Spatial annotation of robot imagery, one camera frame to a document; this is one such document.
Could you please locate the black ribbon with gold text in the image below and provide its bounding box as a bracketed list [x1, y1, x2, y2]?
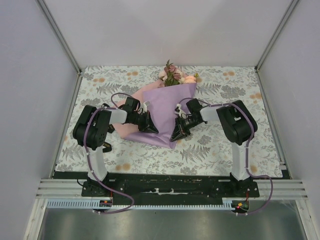
[102, 124, 115, 153]

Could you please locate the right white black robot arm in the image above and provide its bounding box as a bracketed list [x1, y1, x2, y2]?
[170, 98, 258, 197]

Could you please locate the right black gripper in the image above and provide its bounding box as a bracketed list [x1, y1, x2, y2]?
[170, 116, 201, 143]

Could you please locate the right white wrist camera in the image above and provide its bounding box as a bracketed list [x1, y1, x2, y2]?
[174, 103, 186, 117]

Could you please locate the dark pink fake flower stem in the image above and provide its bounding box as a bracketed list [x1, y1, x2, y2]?
[162, 60, 183, 87]

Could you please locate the floral patterned table mat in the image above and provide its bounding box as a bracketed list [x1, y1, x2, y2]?
[55, 65, 283, 178]

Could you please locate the aluminium frame rail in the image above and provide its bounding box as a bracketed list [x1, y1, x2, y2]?
[36, 179, 308, 201]

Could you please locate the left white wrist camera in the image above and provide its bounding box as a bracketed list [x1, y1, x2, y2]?
[141, 101, 150, 113]

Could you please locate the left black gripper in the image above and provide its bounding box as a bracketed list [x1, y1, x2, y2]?
[131, 111, 158, 135]

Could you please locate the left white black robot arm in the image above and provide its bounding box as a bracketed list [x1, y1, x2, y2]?
[72, 95, 159, 197]

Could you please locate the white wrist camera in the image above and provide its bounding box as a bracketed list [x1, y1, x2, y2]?
[174, 103, 186, 117]
[141, 101, 150, 113]

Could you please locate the cream rose fake flower stem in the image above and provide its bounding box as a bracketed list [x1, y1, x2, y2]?
[181, 73, 199, 84]

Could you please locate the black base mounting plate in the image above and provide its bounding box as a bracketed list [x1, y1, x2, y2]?
[81, 172, 260, 205]

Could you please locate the white slotted cable duct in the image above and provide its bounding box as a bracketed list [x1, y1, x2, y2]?
[46, 198, 244, 211]

